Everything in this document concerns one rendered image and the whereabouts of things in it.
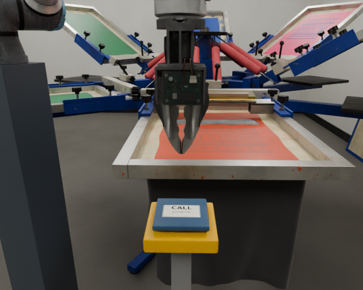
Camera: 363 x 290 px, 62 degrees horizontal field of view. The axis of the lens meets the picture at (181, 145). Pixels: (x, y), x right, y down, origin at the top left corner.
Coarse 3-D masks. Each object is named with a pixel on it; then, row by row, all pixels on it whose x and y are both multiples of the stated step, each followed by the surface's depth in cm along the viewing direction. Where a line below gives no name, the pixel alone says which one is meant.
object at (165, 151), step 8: (160, 136) 105; (160, 144) 97; (168, 144) 97; (160, 152) 90; (168, 152) 90; (176, 152) 90; (192, 152) 90; (200, 152) 90; (208, 152) 90; (216, 152) 90
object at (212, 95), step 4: (212, 96) 125; (216, 96) 125; (220, 96) 125; (224, 96) 125; (228, 96) 125; (232, 96) 125; (236, 96) 125; (240, 96) 125; (244, 96) 125; (212, 104) 127; (216, 104) 127; (220, 104) 127; (224, 104) 127; (228, 104) 127; (232, 104) 127; (236, 104) 127; (240, 104) 127; (244, 104) 127
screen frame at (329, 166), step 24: (144, 120) 112; (288, 120) 112; (312, 144) 87; (120, 168) 73; (144, 168) 73; (168, 168) 72; (192, 168) 72; (216, 168) 72; (240, 168) 72; (264, 168) 72; (288, 168) 72; (312, 168) 72; (336, 168) 72
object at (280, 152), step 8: (256, 120) 125; (256, 128) 114; (264, 128) 114; (264, 136) 105; (272, 136) 105; (272, 144) 97; (280, 144) 97; (224, 152) 90; (232, 152) 90; (280, 152) 90; (288, 152) 90; (288, 160) 84; (296, 160) 84
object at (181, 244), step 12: (156, 204) 62; (216, 228) 54; (144, 240) 51; (156, 240) 51; (168, 240) 51; (180, 240) 51; (192, 240) 51; (204, 240) 51; (216, 240) 51; (156, 252) 52; (168, 252) 52; (180, 252) 52; (192, 252) 52; (204, 252) 52; (216, 252) 52; (180, 264) 58; (180, 276) 59; (180, 288) 60
